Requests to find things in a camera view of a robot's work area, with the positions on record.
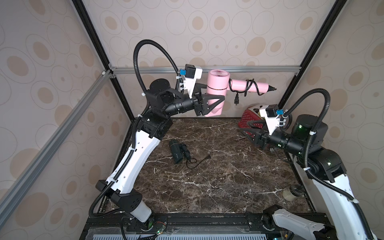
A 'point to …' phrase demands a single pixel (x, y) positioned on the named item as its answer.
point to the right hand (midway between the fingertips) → (244, 128)
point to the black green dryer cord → (208, 157)
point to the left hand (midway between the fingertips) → (224, 95)
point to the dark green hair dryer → (179, 150)
